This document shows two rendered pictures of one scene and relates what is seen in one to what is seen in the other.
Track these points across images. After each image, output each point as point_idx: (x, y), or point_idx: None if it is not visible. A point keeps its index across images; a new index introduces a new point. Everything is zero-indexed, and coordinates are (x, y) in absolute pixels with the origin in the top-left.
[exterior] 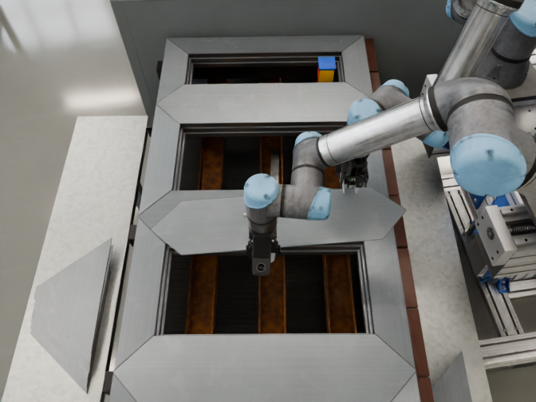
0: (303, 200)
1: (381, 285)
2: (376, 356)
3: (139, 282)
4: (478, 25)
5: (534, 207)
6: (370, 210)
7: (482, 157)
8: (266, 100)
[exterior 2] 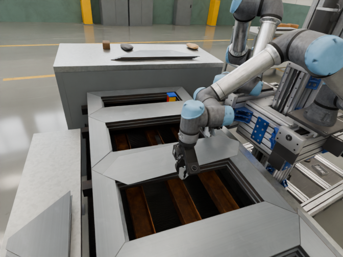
0: (219, 110)
1: (251, 175)
2: (274, 213)
3: (102, 208)
4: (267, 29)
5: (303, 120)
6: (223, 144)
7: (332, 43)
8: (148, 109)
